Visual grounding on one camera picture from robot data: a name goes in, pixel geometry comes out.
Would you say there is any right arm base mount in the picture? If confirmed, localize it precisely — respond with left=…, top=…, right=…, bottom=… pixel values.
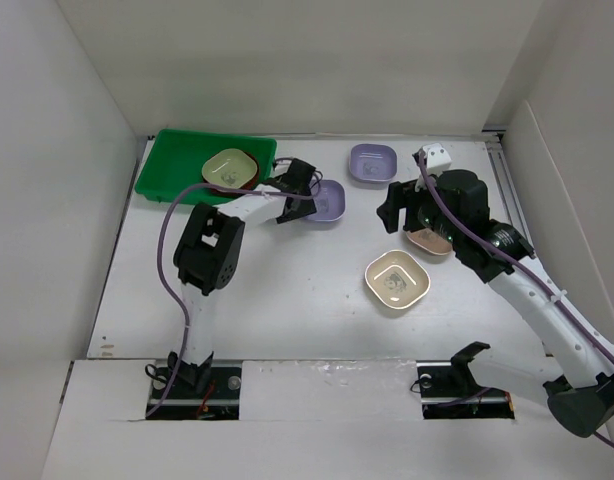
left=409, top=361, right=515, bottom=420

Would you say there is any cream square bowl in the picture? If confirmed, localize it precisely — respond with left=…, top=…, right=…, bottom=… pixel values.
left=364, top=250, right=431, bottom=311

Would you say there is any green plastic bin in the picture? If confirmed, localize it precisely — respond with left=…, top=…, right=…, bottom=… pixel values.
left=135, top=129, right=277, bottom=203

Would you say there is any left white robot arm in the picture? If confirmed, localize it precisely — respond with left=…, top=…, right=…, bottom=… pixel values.
left=168, top=158, right=320, bottom=397

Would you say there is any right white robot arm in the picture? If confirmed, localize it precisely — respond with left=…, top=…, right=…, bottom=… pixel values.
left=377, top=169, right=614, bottom=438

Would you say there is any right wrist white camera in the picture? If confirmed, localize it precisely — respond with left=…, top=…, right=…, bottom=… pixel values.
left=414, top=143, right=452, bottom=175

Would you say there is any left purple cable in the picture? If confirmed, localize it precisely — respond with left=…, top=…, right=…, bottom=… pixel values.
left=146, top=157, right=323, bottom=419

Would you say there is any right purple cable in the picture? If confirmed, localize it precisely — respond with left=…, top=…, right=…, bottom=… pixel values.
left=416, top=152, right=614, bottom=454

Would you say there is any purple cable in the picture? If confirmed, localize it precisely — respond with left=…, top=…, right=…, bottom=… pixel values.
left=146, top=157, right=323, bottom=419
left=416, top=152, right=614, bottom=454

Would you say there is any green square bowl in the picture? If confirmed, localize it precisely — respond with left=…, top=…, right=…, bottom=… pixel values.
left=201, top=148, right=259, bottom=190

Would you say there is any purple square bowl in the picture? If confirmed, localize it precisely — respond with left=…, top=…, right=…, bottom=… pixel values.
left=349, top=143, right=398, bottom=183
left=306, top=179, right=346, bottom=222

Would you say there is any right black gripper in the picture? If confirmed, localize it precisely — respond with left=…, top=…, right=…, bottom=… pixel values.
left=376, top=170, right=462, bottom=246

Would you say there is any pink square bowl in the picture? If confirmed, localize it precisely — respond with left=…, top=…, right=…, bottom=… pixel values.
left=406, top=229, right=453, bottom=256

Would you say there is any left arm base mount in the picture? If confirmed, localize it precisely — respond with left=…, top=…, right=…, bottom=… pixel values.
left=145, top=361, right=242, bottom=421

